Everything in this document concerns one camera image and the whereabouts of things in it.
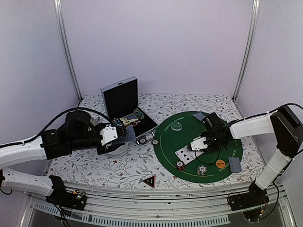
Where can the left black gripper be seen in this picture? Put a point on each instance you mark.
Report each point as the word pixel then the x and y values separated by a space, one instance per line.
pixel 108 149

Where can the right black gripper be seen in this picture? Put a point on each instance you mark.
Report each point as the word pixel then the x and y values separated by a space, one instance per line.
pixel 217 148

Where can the orange big blind button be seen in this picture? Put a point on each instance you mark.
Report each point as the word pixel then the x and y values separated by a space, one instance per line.
pixel 220 164

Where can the face-up spades card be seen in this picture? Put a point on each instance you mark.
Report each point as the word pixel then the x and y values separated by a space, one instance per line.
pixel 185 156

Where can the dealt blue checkered cards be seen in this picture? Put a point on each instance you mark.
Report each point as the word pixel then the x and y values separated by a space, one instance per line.
pixel 235 165

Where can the clear acrylic dealer button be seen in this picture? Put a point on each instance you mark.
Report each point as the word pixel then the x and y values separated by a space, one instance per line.
pixel 176 126

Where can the black red chip stack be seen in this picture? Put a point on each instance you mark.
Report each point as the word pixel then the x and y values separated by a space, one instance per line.
pixel 180 166

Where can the black red 100 chip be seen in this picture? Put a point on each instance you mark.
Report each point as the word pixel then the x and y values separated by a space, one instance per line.
pixel 155 142

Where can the face-up diamond card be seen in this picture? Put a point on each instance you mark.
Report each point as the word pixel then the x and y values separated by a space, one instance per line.
pixel 199 153

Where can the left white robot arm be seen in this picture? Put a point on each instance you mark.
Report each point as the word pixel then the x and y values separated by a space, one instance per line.
pixel 83 128

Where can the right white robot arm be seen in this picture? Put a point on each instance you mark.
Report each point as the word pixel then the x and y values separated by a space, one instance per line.
pixel 281 126

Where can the white ceramic bowl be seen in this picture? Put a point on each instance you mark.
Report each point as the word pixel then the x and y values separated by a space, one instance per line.
pixel 120 151

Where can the left poker chip stack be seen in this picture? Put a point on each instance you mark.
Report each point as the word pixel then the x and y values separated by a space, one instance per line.
pixel 117 122

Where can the poker chip stack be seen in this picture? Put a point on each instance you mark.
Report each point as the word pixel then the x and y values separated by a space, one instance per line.
pixel 117 122
pixel 138 113

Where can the boxed playing card deck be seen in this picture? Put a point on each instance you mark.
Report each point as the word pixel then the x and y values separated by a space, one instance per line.
pixel 128 119

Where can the round green poker mat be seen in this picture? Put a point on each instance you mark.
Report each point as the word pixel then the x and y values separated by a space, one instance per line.
pixel 170 141

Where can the floral tablecloth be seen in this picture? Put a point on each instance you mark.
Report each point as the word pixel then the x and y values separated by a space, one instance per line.
pixel 87 170

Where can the right poker chip stack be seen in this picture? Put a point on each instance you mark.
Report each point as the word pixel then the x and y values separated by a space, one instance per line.
pixel 138 113

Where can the red black triangle card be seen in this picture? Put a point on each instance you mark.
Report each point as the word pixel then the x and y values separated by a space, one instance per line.
pixel 150 181

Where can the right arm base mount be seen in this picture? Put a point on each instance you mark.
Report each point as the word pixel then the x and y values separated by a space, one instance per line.
pixel 256 203

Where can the right aluminium frame post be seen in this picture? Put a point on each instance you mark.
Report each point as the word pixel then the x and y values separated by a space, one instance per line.
pixel 247 49

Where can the aluminium frame post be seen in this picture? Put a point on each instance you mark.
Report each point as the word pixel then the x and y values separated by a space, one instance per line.
pixel 66 48
pixel 247 49

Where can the left aluminium frame post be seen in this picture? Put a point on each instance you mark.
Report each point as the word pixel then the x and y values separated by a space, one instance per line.
pixel 66 48

